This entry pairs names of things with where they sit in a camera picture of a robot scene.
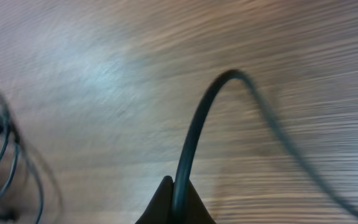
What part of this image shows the thin black USB cable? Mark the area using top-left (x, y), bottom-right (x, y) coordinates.
top-left (0, 85), bottom-right (65, 224)

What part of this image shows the thick black USB cable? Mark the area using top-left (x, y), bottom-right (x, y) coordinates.
top-left (171, 68), bottom-right (358, 224)

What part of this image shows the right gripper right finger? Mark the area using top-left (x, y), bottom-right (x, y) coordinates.
top-left (185, 182), bottom-right (216, 224)

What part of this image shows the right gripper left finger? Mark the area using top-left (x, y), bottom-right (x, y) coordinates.
top-left (135, 175), bottom-right (173, 224)

